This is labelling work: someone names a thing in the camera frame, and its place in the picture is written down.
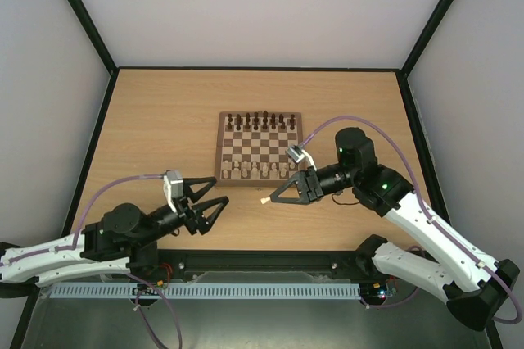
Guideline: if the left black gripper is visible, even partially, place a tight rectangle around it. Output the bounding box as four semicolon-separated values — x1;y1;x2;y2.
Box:
136;177;232;249

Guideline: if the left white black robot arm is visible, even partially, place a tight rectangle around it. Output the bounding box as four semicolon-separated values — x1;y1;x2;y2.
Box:
1;170;228;298

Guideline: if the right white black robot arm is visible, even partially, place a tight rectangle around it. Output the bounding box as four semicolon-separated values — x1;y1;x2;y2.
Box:
267;127;520;331

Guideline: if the wooden chess board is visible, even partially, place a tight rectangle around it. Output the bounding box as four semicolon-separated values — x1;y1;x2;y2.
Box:
215;111;303;188

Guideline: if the metal front plate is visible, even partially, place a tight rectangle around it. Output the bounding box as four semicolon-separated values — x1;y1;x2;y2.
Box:
23;292;489;348

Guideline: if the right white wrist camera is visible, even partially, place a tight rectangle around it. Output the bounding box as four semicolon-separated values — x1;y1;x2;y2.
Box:
286;145;317;170

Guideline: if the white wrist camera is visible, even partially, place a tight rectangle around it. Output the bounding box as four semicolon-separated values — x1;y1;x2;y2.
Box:
286;145;317;170
163;170;184;216

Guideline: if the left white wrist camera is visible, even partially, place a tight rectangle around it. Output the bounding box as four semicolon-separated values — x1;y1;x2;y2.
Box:
163;170;184;216

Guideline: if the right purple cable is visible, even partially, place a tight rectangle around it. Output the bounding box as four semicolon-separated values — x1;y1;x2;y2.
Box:
300;115;524;324

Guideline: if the purple cable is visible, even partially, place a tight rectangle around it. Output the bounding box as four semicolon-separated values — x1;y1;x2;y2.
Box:
0;172;183;349
300;115;524;324

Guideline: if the black aluminium mounting rail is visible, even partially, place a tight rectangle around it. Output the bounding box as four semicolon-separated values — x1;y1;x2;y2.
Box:
159;250;368;282

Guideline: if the light blue slotted cable duct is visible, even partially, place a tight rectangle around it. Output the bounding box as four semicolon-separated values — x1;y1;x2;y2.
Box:
49;283;361;301

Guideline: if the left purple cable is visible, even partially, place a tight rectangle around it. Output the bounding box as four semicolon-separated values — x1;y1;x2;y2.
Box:
0;172;183;349

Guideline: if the black enclosure frame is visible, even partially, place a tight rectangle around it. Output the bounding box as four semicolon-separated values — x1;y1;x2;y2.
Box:
0;0;524;349

